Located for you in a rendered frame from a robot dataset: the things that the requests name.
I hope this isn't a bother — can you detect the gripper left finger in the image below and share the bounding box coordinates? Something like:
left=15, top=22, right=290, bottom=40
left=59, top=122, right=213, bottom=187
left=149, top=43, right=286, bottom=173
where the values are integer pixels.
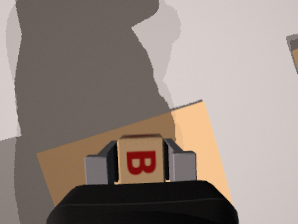
left=84, top=140, right=119, bottom=185

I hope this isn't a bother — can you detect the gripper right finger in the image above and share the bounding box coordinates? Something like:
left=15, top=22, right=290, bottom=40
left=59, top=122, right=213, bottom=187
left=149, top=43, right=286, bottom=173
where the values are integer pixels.
left=164, top=138, right=197, bottom=182

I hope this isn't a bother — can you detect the tan block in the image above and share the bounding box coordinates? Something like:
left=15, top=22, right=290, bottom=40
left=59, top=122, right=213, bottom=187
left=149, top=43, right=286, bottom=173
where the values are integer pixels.
left=292, top=49, right=298, bottom=69
left=117, top=134, right=166, bottom=184

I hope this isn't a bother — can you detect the tan square mat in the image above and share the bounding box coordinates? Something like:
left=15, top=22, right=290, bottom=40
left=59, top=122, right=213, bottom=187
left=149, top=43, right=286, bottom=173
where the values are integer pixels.
left=36, top=101, right=233, bottom=207

